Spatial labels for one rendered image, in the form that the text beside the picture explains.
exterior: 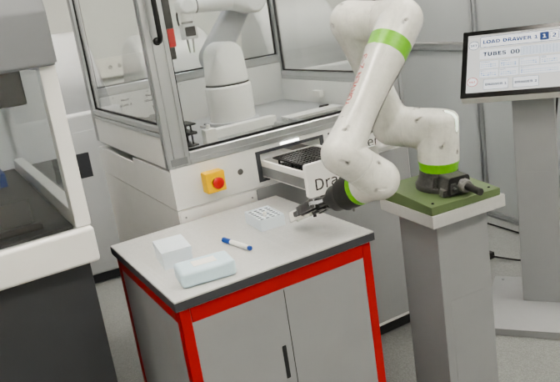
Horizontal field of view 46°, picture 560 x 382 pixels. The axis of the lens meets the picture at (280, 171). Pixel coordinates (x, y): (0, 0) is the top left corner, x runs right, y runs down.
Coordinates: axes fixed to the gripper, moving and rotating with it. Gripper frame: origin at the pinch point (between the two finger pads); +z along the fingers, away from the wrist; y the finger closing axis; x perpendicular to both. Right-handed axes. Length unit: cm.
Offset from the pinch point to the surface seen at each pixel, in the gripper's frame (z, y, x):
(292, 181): 14.6, -12.0, -14.7
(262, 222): 10.7, 6.3, -0.8
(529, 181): -4, -120, -5
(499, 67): -17, -102, -48
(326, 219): 1.3, -11.0, 2.1
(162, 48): 20, 24, -63
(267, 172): 29.8, -14.2, -22.9
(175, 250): 12.2, 36.9, 4.8
